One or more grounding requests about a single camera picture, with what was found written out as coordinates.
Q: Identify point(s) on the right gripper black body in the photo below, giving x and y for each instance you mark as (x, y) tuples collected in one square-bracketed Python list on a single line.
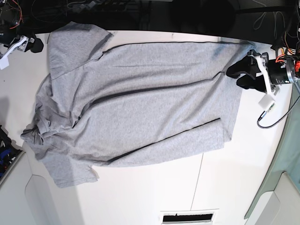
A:
[(8, 38)]

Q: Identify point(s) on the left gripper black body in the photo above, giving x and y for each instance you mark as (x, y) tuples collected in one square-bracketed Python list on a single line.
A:
[(284, 69)]

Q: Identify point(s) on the grey t-shirt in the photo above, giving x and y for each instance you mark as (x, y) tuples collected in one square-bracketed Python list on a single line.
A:
[(132, 105)]

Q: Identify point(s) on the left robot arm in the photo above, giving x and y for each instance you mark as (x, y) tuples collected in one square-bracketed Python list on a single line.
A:
[(281, 48)]

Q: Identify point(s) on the blue black clutter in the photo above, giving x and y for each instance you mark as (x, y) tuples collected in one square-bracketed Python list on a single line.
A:
[(7, 152)]

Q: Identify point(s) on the grey white side bin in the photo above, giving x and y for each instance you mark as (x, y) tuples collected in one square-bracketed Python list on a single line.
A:
[(278, 207)]

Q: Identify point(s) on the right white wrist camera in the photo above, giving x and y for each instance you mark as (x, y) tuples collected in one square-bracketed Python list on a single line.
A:
[(4, 62)]

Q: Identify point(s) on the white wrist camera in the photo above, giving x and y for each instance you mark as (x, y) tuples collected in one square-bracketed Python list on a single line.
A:
[(266, 104), (4, 62)]

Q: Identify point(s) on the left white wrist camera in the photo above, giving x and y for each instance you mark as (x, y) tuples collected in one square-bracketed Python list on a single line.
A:
[(266, 104)]

